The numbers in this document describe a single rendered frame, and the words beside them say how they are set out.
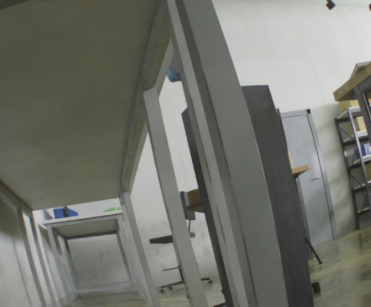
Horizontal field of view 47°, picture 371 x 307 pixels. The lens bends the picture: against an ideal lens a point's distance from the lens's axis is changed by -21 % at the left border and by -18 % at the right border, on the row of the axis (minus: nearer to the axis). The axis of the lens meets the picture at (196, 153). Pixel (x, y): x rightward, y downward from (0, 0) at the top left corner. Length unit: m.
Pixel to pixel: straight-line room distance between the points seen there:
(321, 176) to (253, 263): 6.93
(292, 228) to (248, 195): 0.95
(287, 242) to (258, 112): 0.44
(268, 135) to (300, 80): 6.31
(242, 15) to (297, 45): 1.05
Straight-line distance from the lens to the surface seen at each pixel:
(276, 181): 1.64
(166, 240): 5.37
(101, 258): 6.79
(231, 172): 0.70
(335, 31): 8.89
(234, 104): 0.73
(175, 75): 1.80
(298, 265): 1.65
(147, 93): 1.41
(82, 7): 1.01
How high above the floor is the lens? 0.34
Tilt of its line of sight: 12 degrees up
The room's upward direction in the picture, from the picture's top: 13 degrees counter-clockwise
